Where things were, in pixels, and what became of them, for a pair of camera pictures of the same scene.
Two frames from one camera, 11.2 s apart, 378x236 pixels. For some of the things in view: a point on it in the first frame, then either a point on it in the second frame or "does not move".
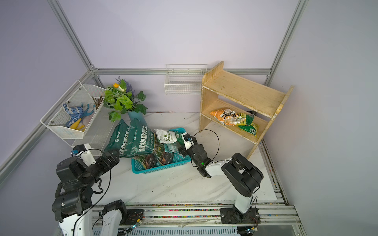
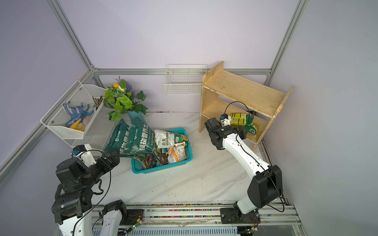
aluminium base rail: x=278 y=219 does not move
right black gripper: x=183 y=150 to x=242 y=135
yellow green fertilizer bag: x=248 y=125 does not move
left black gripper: x=109 y=164 does not move
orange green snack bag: x=227 y=117 to x=176 y=153
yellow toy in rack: x=76 y=126 does not move
